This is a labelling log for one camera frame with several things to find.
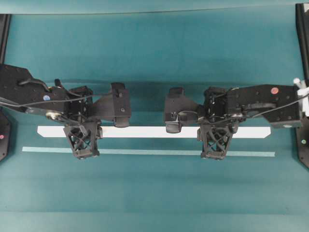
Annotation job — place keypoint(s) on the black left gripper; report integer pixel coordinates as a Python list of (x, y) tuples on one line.
[(114, 106)]

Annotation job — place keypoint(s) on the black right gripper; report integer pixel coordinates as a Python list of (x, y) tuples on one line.
[(181, 111)]

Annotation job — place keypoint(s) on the long white wooden board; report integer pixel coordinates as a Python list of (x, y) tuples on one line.
[(154, 132)]

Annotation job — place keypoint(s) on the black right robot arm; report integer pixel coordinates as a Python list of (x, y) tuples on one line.
[(276, 103)]

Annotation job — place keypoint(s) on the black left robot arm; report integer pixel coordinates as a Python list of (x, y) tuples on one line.
[(21, 92)]

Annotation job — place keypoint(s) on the light teal tape strip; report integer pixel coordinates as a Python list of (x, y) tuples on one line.
[(149, 152)]

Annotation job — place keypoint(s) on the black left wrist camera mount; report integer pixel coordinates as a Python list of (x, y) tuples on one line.
[(82, 139)]

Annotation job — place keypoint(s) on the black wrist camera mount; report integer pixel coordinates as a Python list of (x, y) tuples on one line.
[(82, 139), (216, 141)]

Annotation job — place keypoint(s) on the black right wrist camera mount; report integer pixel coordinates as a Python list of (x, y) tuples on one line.
[(216, 141)]

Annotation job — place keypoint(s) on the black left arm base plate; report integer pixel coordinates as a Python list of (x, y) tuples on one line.
[(5, 132)]

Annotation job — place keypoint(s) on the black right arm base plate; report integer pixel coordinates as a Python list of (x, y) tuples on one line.
[(301, 144)]

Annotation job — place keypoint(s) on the white bracket on right arm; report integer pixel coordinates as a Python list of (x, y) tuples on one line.
[(303, 94)]

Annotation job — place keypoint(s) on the black vertical frame post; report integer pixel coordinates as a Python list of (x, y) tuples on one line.
[(5, 20)]

